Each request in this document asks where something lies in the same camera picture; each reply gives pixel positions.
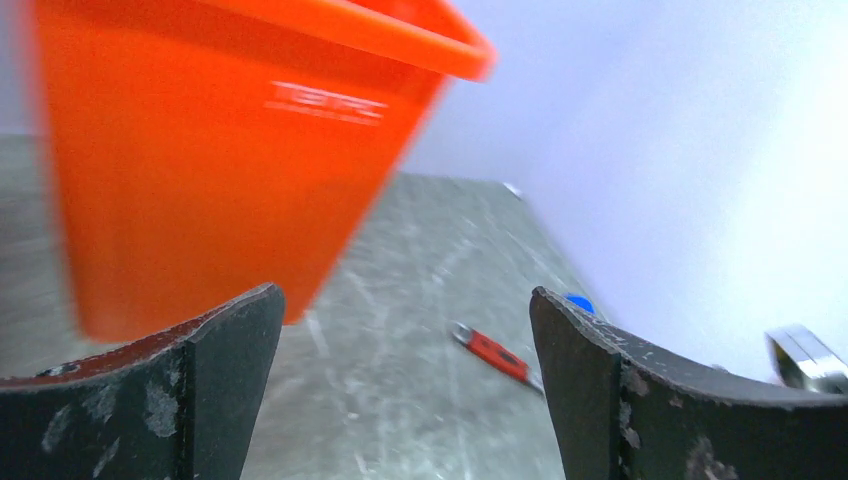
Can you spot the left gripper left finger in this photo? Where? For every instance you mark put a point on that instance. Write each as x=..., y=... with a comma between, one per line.
x=178, y=404

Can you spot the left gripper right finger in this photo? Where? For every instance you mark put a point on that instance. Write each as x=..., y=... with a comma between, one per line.
x=624, y=408

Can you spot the blue label bottle white cap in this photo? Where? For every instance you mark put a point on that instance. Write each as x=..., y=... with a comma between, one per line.
x=581, y=301

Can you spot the orange plastic bin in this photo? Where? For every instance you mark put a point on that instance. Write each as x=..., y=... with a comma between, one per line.
x=201, y=148

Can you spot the adjustable wrench red handle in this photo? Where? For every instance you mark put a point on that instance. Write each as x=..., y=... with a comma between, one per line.
x=497, y=356

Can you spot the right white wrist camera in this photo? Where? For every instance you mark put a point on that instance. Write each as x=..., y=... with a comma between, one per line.
x=803, y=361

